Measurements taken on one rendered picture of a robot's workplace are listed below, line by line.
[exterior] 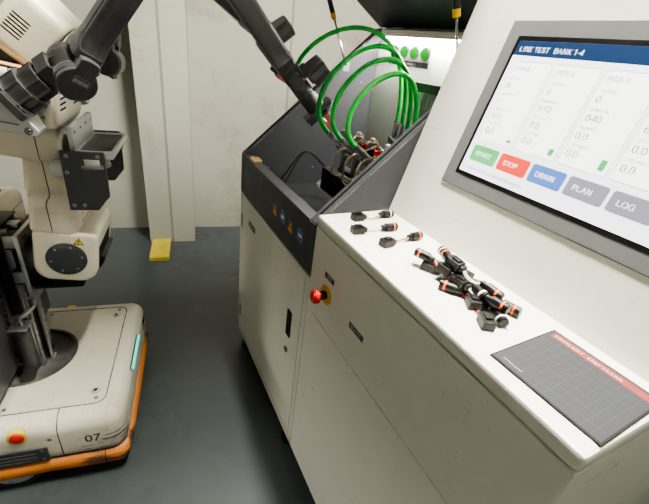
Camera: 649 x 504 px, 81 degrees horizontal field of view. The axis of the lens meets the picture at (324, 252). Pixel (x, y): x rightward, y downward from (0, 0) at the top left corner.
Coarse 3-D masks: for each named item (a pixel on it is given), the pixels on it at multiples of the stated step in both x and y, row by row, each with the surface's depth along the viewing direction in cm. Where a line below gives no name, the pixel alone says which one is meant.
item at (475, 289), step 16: (416, 256) 76; (432, 256) 75; (448, 256) 71; (432, 272) 75; (448, 272) 71; (464, 272) 70; (448, 288) 69; (464, 288) 68; (480, 288) 66; (496, 288) 65; (480, 304) 65; (496, 304) 63; (512, 304) 65; (480, 320) 61; (496, 320) 62
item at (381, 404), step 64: (512, 0) 79; (576, 0) 69; (640, 0) 60; (448, 128) 90; (448, 192) 88; (320, 256) 97; (512, 256) 74; (576, 256) 64; (320, 320) 101; (384, 320) 74; (576, 320) 63; (640, 320) 56; (320, 384) 106; (384, 384) 77; (448, 384) 60; (320, 448) 111; (384, 448) 79; (448, 448) 62; (512, 448) 51; (640, 448) 55
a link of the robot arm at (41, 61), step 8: (56, 48) 80; (64, 48) 80; (40, 56) 78; (48, 56) 79; (56, 56) 78; (64, 56) 78; (72, 56) 79; (40, 64) 77; (48, 64) 77; (56, 64) 78; (40, 72) 77; (48, 72) 78; (48, 80) 79; (56, 88) 81
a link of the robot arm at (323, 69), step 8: (304, 64) 113; (312, 64) 112; (320, 64) 112; (304, 72) 112; (312, 72) 112; (320, 72) 113; (328, 72) 114; (296, 80) 109; (304, 80) 112; (320, 80) 115; (296, 88) 111
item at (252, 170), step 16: (256, 176) 137; (272, 176) 128; (256, 192) 139; (272, 192) 124; (288, 192) 116; (256, 208) 141; (272, 208) 125; (288, 208) 113; (304, 208) 106; (272, 224) 127; (304, 224) 104; (288, 240) 116; (304, 240) 105; (304, 256) 106
